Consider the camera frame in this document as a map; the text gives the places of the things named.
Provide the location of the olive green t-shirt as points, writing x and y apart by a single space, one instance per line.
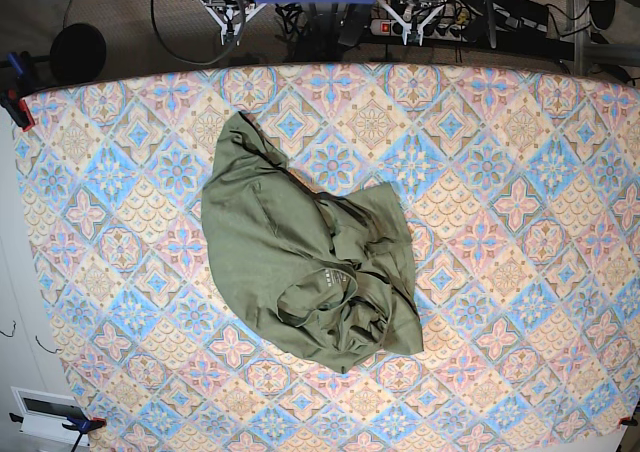
328 279

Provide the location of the red black clamp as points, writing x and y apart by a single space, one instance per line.
13 98
82 424

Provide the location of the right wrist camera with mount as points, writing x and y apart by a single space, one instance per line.
226 13

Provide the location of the patterned colourful tablecloth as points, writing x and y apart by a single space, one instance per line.
521 191

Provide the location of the red black clamp upper left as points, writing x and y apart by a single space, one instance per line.
13 98

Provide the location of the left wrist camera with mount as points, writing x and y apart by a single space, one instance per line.
410 20

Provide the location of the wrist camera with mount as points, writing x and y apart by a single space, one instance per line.
410 20
226 13

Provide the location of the red black clamp lower left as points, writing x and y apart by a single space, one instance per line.
82 424

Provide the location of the red clamp lower right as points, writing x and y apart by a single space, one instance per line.
630 421

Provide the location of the white wall outlet box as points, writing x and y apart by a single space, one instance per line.
43 414

